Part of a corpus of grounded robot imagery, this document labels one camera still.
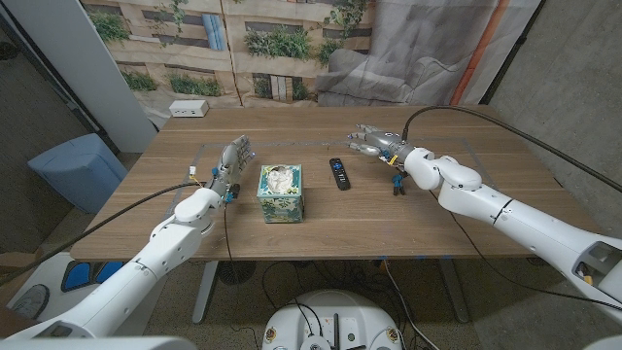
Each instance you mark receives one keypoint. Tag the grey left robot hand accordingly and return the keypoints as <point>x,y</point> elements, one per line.
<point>231,165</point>

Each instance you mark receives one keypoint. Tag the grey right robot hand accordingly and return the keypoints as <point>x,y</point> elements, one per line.
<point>386,143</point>

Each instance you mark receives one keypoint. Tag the black TV remote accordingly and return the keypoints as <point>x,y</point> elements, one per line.
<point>340,176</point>

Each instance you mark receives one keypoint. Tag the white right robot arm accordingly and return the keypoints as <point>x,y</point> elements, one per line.
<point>525,223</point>

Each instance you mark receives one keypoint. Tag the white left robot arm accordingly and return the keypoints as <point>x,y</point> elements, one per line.
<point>146,262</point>

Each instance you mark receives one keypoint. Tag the leaf print tissue box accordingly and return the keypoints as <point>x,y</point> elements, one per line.
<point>284,209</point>

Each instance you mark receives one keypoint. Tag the small blue black clamp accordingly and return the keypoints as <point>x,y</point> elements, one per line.
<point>398,185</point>

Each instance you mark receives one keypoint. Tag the white power strip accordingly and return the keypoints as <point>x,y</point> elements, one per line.
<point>188,108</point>

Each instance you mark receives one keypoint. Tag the black round floor base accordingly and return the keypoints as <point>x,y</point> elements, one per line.
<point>236,273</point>

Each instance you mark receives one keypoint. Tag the printed fabric backdrop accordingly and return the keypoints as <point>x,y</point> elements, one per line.
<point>291,48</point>

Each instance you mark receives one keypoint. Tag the white table leg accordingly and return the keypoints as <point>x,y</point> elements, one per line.
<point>457,296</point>
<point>204,296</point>

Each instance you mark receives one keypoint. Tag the blue plastic bin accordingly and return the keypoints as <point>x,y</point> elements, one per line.
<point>78,170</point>

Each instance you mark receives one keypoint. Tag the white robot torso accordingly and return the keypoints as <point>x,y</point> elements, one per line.
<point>335,306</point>

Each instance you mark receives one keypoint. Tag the white blue floor device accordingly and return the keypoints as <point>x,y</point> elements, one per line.
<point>78,275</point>

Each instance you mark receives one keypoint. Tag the white robot chest cover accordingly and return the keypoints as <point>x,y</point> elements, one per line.
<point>97,344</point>

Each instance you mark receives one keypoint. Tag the black backdrop frame pole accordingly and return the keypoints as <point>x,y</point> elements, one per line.
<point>511,53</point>

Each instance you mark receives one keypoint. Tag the white wall panel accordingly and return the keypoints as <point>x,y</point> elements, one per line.
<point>73,48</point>

